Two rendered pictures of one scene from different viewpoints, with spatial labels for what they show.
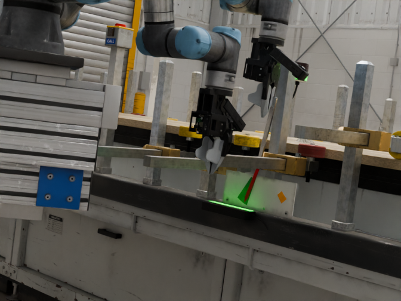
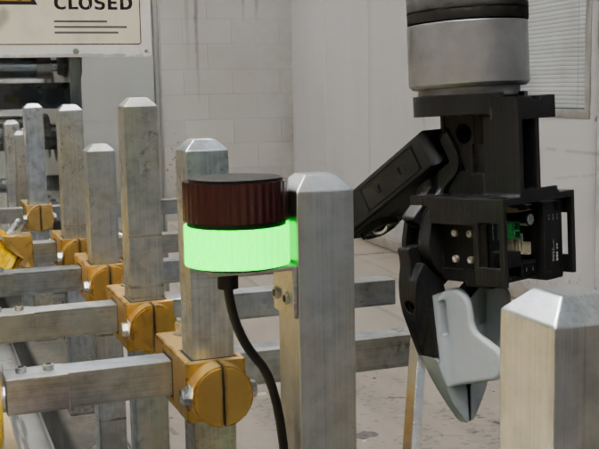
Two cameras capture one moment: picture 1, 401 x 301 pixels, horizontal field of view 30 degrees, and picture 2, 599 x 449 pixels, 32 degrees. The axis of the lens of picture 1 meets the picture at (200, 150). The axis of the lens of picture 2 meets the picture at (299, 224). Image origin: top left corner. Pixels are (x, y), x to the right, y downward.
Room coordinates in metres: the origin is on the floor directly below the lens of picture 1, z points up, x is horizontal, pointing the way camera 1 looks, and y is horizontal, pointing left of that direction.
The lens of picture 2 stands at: (2.68, 0.04, 1.19)
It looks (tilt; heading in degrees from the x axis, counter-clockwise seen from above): 8 degrees down; 206
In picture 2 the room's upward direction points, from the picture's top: 1 degrees counter-clockwise
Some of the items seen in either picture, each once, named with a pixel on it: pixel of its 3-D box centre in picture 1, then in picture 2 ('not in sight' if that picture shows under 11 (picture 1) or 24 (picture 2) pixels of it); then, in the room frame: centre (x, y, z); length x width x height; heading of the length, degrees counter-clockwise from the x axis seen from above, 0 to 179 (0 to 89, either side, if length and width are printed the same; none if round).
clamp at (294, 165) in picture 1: (282, 163); not in sight; (2.13, -0.24, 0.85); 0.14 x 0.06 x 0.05; 47
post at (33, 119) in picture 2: not in sight; (38, 226); (1.11, -1.31, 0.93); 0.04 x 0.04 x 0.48; 47
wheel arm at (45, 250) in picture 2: not in sight; (149, 243); (1.34, -0.89, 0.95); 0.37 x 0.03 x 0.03; 137
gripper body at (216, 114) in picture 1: (213, 113); not in sight; (1.87, -0.02, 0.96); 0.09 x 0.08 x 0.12; 137
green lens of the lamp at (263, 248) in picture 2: not in sight; (236, 242); (2.17, -0.25, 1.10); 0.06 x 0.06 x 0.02
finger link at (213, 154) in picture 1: (212, 156); not in sight; (1.86, -0.03, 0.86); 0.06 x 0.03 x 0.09; 137
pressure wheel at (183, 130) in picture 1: (189, 142); not in sight; (2.54, 0.04, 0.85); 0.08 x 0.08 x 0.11
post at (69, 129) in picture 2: not in sight; (76, 265); (1.45, -0.95, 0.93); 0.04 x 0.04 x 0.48; 47
